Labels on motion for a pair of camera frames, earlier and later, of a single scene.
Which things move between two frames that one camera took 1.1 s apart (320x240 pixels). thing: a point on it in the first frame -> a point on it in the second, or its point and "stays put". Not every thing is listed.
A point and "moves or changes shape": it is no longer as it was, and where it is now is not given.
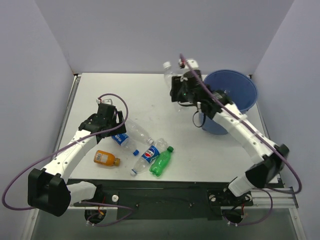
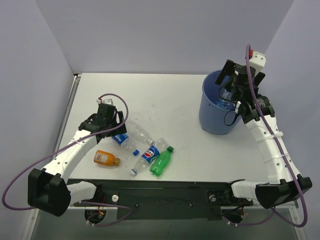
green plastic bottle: x=162 y=160 stays put
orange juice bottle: x=105 y=158 stays put
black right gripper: x=175 y=89 -> x=225 y=71
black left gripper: x=120 y=125 stays put
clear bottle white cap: x=168 y=74 moves or changes shape
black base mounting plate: x=165 y=199 stays put
